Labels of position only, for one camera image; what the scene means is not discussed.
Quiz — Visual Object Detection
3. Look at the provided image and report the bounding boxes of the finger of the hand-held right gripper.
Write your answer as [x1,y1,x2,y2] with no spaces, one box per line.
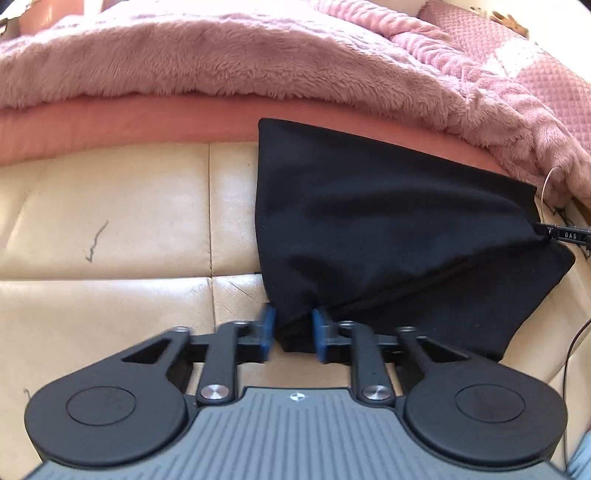
[537,223,591,248]

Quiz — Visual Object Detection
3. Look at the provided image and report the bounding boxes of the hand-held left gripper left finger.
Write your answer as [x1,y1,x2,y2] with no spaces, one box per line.
[121,302,278,407]

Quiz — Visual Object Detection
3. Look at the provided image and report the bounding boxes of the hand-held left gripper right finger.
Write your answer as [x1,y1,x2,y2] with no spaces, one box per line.
[312,308,472,408]

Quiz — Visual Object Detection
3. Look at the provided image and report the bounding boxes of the black pants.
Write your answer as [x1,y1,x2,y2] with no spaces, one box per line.
[255,117,577,364]

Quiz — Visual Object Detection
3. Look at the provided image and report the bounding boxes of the beige leather bed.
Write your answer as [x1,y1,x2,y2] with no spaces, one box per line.
[0,141,591,480]

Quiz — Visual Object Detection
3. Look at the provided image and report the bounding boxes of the pink quilted headboard cover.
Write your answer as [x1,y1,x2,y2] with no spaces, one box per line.
[418,0,591,153]

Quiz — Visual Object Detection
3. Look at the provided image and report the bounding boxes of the dark thread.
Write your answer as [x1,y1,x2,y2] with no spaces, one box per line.
[84,220,110,264]

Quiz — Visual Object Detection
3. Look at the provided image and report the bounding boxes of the person's right leg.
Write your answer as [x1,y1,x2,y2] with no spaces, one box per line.
[564,431,591,480]

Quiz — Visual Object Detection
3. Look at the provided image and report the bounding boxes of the tan stuffed bunny toy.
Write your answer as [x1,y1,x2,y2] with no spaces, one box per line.
[490,10,527,34]

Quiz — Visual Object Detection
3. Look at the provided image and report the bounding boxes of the pink bed sheet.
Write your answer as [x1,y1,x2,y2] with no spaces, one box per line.
[0,92,513,178]

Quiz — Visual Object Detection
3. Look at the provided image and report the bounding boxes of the pink fuzzy blanket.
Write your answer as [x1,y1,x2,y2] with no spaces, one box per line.
[0,0,591,208]

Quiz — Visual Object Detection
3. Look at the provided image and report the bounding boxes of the white charging cable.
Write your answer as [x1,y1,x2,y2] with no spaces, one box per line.
[542,167,560,204]

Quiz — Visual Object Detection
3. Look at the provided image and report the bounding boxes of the black cable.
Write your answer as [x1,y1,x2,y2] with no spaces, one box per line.
[561,316,591,457]

